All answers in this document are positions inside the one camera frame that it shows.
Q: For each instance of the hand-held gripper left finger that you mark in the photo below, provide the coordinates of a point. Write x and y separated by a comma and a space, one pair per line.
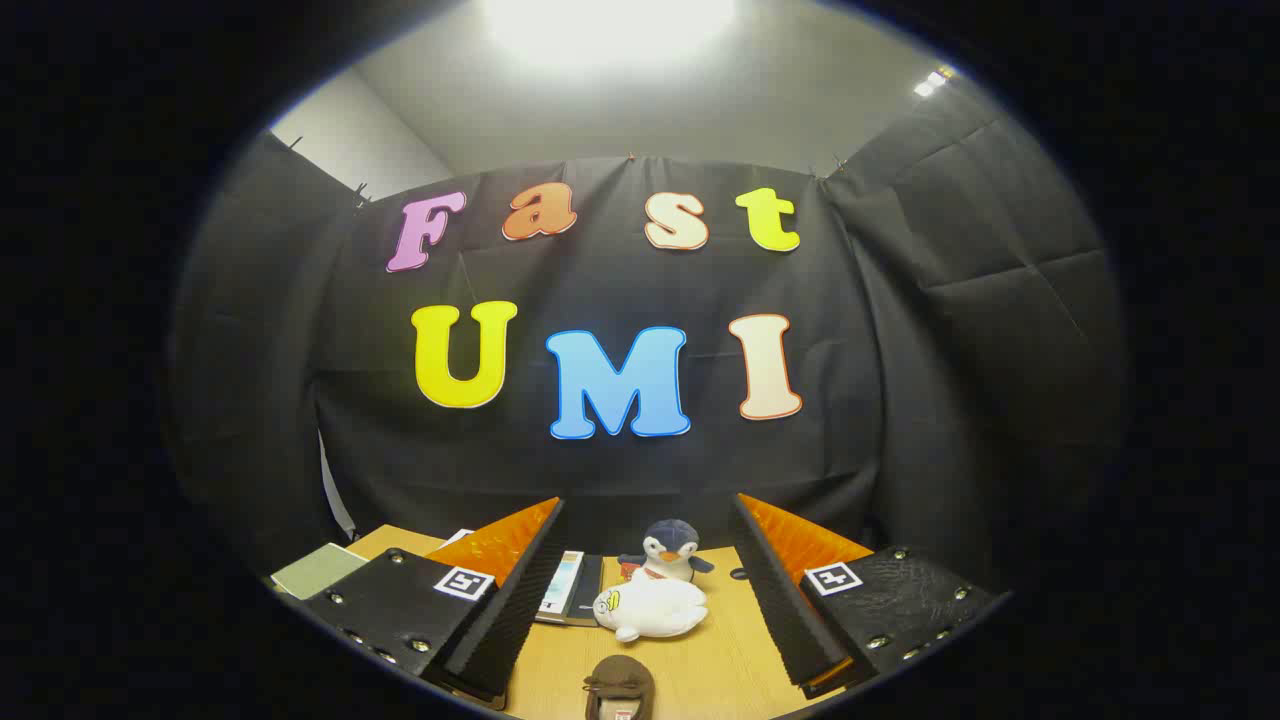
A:
510, 620

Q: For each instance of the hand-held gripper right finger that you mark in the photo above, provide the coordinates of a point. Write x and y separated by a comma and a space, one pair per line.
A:
790, 610

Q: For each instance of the brown fuzzy shoe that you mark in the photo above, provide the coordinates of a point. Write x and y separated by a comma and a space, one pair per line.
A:
620, 675

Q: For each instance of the green fabric storage box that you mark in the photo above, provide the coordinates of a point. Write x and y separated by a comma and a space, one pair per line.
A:
320, 570

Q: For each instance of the white book sky cover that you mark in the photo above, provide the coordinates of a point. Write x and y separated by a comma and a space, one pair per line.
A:
560, 590

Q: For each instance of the black notebook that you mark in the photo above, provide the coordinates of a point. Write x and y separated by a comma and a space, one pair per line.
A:
588, 595

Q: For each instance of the navy penguin plush toy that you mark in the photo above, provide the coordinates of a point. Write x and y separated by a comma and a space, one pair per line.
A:
668, 545

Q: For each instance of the white seal plush toy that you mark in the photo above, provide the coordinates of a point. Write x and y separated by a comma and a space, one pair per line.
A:
650, 605

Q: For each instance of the small ceiling spotlights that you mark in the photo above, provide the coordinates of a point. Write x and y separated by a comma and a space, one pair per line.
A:
930, 82

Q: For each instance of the ceiling light panel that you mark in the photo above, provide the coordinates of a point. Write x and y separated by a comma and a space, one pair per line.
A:
610, 25

